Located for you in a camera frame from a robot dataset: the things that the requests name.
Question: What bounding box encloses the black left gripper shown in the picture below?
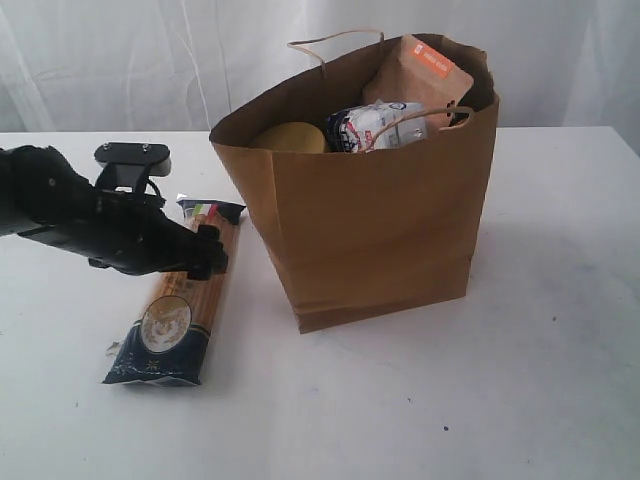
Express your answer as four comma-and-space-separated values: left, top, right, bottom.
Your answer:
19, 193, 229, 280

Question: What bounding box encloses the spaghetti pack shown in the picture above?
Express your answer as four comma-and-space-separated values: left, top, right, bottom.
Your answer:
103, 197, 245, 387

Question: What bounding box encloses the glass nut jar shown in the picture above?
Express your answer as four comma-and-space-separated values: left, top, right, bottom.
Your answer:
249, 122, 329, 154

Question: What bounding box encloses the brown paper shopping bag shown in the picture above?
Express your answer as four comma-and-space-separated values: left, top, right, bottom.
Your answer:
209, 33, 499, 333

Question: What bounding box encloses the small white blue milk carton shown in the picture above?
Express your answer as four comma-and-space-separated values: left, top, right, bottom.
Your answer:
325, 100, 428, 153

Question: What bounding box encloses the brown kraft pouch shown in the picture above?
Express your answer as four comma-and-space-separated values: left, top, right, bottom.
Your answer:
363, 35, 474, 110

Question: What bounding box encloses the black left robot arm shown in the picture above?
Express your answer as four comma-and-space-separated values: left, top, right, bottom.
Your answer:
1, 142, 228, 280

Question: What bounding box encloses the torn clear plastic scrap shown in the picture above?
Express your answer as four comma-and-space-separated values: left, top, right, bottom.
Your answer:
105, 341, 122, 357

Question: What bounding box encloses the white backdrop curtain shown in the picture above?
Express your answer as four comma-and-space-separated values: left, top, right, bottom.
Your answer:
1, 1, 639, 141

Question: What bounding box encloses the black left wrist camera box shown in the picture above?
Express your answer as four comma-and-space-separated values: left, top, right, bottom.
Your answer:
94, 142, 171, 194

